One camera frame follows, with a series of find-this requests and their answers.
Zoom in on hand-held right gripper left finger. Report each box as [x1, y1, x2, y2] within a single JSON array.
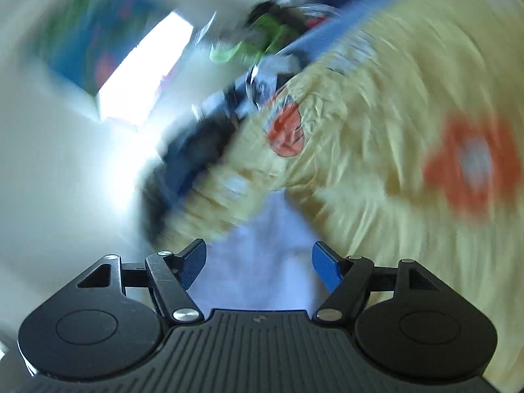
[[76, 238, 206, 325]]

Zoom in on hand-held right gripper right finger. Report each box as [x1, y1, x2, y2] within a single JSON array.
[[312, 241, 447, 323]]

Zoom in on small white garment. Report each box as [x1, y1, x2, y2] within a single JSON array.
[[187, 190, 330, 312]]

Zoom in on pile of dark clothes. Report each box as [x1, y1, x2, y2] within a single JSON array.
[[139, 59, 306, 242]]

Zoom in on yellow floral blanket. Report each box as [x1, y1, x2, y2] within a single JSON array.
[[180, 0, 524, 393]]

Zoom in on bright window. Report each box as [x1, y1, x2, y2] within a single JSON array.
[[95, 10, 196, 127]]

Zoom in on green cloth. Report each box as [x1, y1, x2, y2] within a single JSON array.
[[209, 11, 296, 65]]

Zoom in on blue floral curtain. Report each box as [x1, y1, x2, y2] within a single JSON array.
[[36, 0, 166, 96]]

